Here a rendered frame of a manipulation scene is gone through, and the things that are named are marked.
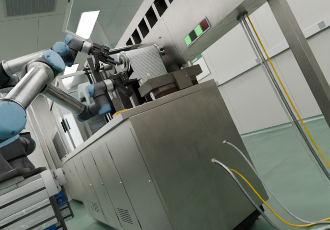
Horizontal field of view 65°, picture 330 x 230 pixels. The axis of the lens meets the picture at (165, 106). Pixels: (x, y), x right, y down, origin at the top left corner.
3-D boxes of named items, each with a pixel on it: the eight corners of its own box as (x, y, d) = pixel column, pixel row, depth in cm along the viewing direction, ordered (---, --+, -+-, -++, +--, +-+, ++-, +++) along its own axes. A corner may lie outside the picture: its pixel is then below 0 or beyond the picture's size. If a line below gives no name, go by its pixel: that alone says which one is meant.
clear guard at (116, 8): (65, 30, 252) (65, 30, 252) (112, 53, 268) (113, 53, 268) (85, -57, 162) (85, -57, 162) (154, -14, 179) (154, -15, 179)
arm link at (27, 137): (7, 160, 143) (-14, 68, 148) (19, 158, 158) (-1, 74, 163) (29, 154, 144) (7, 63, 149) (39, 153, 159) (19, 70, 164)
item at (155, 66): (142, 90, 165) (130, 64, 167) (170, 80, 177) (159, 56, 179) (142, 90, 165) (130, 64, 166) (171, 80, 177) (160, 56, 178)
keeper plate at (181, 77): (178, 90, 153) (171, 73, 154) (191, 86, 159) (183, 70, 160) (180, 89, 151) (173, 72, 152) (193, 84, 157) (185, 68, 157)
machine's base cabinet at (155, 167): (90, 222, 335) (66, 161, 342) (133, 198, 369) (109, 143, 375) (199, 285, 121) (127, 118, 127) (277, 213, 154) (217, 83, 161)
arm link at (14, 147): (-3, 164, 131) (-13, 139, 132) (10, 161, 144) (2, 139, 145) (20, 154, 133) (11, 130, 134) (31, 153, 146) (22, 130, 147)
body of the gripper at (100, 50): (111, 48, 168) (93, 40, 164) (107, 59, 165) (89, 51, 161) (108, 53, 175) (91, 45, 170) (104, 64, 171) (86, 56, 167)
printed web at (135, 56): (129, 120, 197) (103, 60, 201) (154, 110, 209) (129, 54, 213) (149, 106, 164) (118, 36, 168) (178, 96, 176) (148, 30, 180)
